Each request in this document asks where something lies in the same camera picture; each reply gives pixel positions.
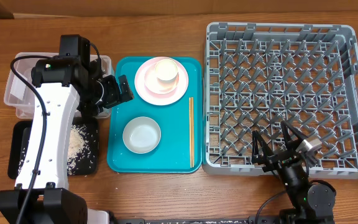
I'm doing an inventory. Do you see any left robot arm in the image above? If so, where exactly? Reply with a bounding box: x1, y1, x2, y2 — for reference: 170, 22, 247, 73
0, 55, 134, 223

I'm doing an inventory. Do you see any teal serving tray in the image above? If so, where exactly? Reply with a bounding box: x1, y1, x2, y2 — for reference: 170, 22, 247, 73
107, 57, 204, 173

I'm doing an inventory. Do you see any grey bowl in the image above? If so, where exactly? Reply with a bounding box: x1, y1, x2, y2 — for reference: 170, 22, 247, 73
122, 116, 162, 154

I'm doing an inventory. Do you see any black tray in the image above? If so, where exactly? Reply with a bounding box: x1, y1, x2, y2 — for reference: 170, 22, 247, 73
7, 118, 99, 179

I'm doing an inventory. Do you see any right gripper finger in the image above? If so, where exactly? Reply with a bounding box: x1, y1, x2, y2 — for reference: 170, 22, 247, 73
280, 121, 305, 151
252, 131, 274, 161

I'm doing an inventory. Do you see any wooden chopstick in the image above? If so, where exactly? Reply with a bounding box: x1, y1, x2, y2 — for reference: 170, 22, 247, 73
188, 97, 193, 168
189, 97, 195, 168

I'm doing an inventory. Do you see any pink bowl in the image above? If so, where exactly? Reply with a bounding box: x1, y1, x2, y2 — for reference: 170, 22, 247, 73
144, 68, 179, 94

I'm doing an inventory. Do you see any pink plate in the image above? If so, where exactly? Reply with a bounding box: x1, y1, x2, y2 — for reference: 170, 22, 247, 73
134, 57, 189, 106

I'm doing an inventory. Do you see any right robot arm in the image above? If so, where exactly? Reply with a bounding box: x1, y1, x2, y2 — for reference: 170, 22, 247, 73
251, 121, 336, 223

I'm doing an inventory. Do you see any grey dishwasher rack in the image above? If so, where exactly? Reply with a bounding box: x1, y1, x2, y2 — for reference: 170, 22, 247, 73
202, 22, 358, 179

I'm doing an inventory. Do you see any white rice pile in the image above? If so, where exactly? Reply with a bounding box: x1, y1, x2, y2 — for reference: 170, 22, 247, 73
17, 123, 98, 175

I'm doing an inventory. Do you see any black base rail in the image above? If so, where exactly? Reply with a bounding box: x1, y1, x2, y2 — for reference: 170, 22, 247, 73
110, 215, 288, 224

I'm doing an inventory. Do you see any white paper cup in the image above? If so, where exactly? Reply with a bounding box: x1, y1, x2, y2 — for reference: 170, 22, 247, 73
154, 58, 178, 83

